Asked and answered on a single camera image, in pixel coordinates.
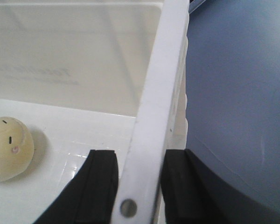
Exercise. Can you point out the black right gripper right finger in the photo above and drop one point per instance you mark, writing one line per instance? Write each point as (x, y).
(194, 194)

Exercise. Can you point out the white plastic tote box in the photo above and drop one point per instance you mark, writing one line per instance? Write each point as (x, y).
(93, 74)

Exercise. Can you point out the cream egg plush green stripe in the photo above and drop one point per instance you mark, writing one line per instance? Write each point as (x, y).
(16, 148)

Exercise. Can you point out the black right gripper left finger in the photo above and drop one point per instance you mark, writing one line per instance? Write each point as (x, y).
(89, 197)

